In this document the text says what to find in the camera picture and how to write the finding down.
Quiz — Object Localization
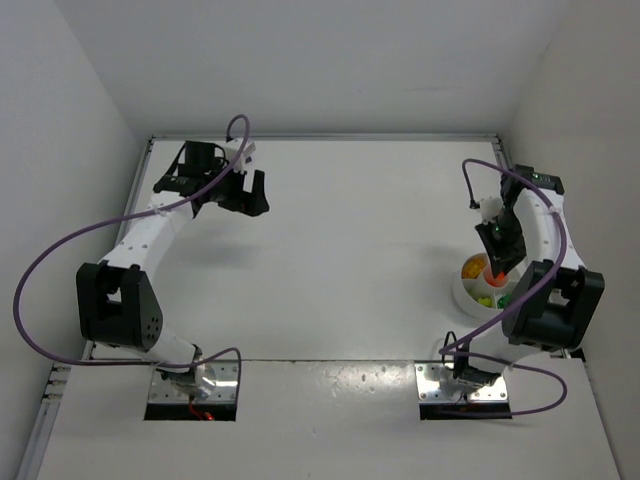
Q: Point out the orange lego piece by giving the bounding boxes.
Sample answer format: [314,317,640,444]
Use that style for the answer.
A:
[483,270,509,288]

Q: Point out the yellow long lego brick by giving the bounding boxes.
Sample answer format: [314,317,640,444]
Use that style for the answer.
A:
[461,254,487,279]

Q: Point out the green square lego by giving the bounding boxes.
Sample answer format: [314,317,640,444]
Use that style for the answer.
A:
[497,294,511,309]

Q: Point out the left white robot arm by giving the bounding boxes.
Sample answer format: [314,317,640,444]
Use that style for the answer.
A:
[76,139,269,374]

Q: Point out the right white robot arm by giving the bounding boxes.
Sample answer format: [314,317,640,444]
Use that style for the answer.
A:
[444,165,605,386]

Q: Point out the white round divided container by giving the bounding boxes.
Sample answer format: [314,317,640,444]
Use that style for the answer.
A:
[452,253,521,320]

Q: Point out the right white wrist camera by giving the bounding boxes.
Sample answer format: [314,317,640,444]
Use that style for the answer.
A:
[470,197,503,224]

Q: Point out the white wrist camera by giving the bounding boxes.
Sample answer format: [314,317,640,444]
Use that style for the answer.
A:
[470,197,503,224]
[223,139,256,173]

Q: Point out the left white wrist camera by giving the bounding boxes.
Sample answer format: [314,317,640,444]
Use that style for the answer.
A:
[223,139,256,173]

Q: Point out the black thin cable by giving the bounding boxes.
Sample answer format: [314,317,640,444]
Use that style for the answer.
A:
[442,330,464,384]

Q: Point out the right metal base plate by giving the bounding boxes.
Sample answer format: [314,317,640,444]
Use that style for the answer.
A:
[414,361,509,406]

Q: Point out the metal base plate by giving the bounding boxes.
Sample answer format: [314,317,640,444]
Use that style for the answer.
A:
[148,361,238,405]
[414,361,509,406]

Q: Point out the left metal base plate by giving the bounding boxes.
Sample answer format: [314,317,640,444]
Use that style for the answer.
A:
[148,361,238,405]

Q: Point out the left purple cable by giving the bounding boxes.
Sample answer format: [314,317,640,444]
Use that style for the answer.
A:
[12,114,251,374]

